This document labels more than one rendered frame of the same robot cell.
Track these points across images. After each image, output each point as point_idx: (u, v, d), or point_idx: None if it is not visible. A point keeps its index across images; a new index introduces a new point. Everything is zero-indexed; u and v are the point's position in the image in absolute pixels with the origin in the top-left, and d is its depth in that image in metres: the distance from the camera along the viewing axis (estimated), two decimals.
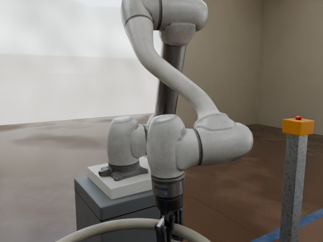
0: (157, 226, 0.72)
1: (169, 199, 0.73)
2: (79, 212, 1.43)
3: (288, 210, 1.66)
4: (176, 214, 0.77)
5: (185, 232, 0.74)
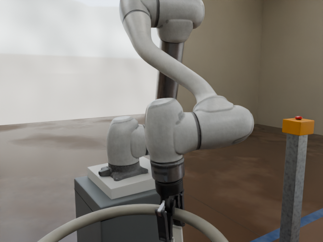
0: (158, 211, 0.71)
1: (169, 183, 0.72)
2: (79, 212, 1.43)
3: (288, 210, 1.66)
4: (177, 199, 0.77)
5: (185, 216, 0.73)
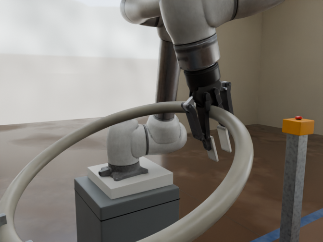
0: (183, 105, 0.60)
1: (194, 71, 0.57)
2: (79, 212, 1.43)
3: (288, 210, 1.66)
4: (214, 92, 0.61)
5: None
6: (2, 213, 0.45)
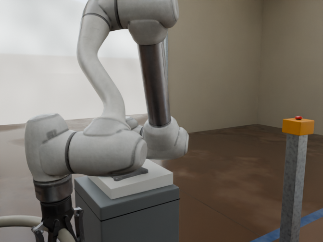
0: (32, 230, 0.68)
1: (47, 203, 0.68)
2: None
3: (288, 210, 1.66)
4: (64, 220, 0.72)
5: None
6: None
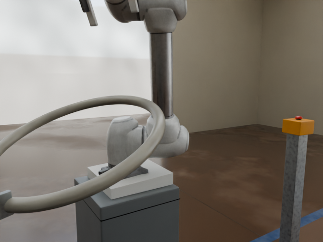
0: None
1: None
2: (79, 212, 1.43)
3: (288, 210, 1.66)
4: None
5: (123, 98, 0.88)
6: None
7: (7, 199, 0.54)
